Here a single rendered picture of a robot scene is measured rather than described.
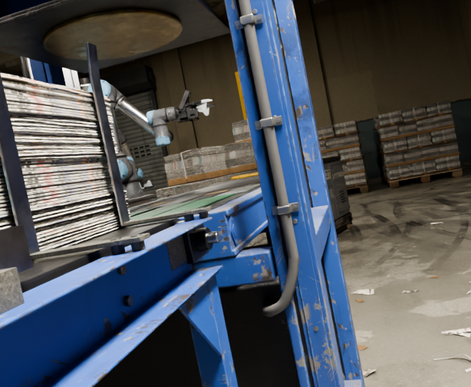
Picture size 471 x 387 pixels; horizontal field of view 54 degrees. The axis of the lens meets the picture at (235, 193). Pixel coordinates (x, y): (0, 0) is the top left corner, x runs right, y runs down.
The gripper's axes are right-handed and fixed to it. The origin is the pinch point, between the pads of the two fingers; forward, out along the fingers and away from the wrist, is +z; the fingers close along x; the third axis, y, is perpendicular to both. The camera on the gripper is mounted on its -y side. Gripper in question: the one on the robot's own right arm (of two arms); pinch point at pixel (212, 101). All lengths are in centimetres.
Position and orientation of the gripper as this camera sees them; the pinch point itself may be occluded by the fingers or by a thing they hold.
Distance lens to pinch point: 251.4
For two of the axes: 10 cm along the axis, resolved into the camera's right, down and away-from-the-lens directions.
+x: -0.5, -0.5, -10.0
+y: 1.8, 9.8, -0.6
